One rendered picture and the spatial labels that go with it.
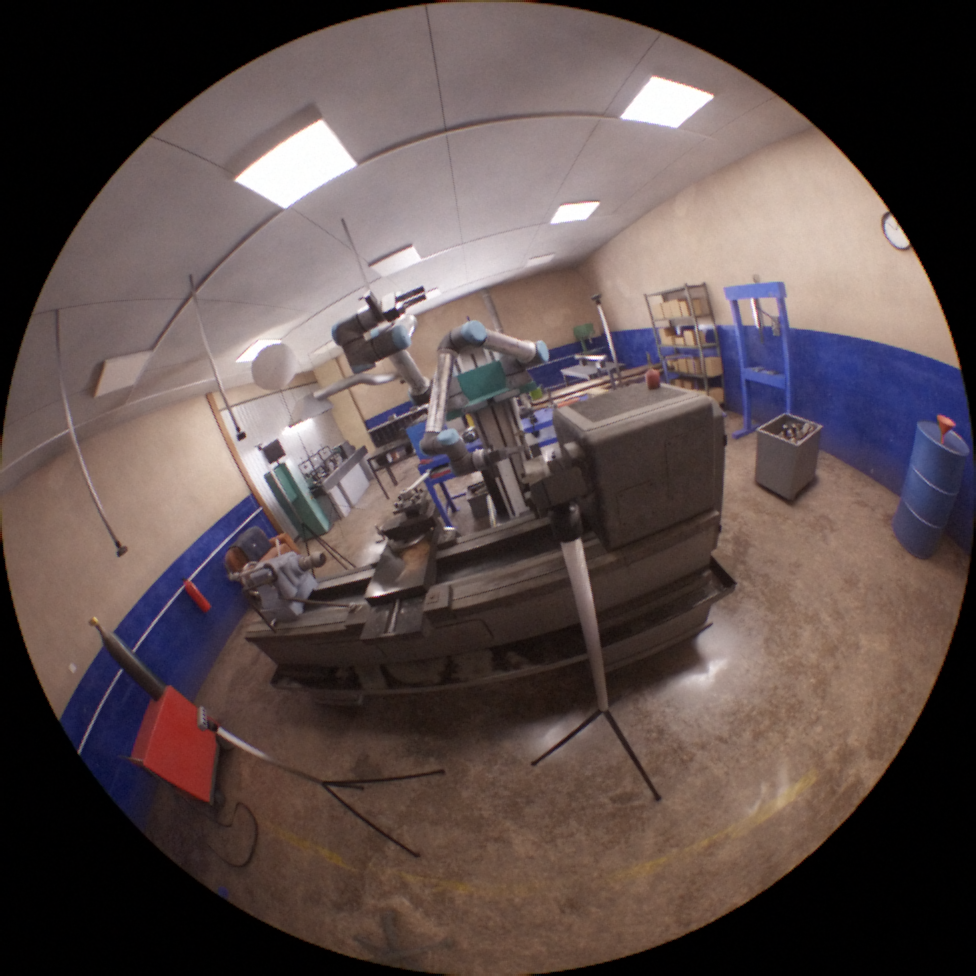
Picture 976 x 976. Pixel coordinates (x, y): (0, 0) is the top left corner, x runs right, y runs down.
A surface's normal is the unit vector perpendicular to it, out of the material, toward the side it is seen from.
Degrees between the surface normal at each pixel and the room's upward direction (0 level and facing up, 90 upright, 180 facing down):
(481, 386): 90
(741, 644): 0
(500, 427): 90
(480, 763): 0
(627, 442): 90
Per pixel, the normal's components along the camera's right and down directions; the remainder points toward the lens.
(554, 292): 0.04, 0.43
